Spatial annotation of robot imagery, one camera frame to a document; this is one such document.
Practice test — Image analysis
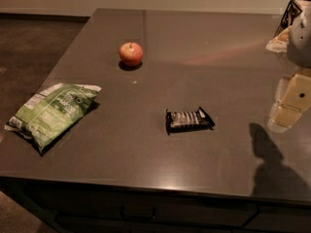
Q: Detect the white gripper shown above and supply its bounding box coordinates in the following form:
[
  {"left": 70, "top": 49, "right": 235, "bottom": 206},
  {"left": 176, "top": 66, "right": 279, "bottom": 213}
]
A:
[{"left": 267, "top": 6, "right": 311, "bottom": 133}]

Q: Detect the red apple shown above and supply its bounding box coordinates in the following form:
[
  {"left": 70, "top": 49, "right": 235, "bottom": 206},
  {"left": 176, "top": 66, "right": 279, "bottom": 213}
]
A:
[{"left": 119, "top": 42, "right": 143, "bottom": 66}]

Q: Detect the black rxbar chocolate wrapper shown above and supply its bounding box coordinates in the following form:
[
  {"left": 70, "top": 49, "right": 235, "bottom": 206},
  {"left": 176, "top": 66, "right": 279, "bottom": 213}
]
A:
[{"left": 165, "top": 107, "right": 215, "bottom": 134}]

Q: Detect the pale snack package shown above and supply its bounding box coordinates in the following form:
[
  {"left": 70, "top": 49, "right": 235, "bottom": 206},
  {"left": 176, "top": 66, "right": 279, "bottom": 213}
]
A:
[{"left": 265, "top": 26, "right": 292, "bottom": 53}]

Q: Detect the green chip bag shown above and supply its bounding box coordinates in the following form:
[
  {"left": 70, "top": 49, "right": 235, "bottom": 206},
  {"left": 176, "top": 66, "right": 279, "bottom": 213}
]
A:
[{"left": 5, "top": 83, "right": 101, "bottom": 152}]

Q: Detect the black wire basket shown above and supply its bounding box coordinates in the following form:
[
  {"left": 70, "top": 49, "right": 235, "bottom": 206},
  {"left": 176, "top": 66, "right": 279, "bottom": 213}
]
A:
[{"left": 275, "top": 0, "right": 311, "bottom": 35}]

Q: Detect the dark drawer handle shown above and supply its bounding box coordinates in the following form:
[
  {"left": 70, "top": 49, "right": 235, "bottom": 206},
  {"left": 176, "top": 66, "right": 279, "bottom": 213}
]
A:
[{"left": 120, "top": 206, "right": 156, "bottom": 220}]

